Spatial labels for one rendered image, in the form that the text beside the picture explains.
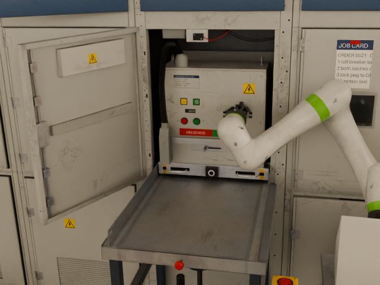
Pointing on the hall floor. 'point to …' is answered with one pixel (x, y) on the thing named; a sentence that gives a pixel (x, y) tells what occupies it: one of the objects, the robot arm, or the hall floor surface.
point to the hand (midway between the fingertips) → (241, 106)
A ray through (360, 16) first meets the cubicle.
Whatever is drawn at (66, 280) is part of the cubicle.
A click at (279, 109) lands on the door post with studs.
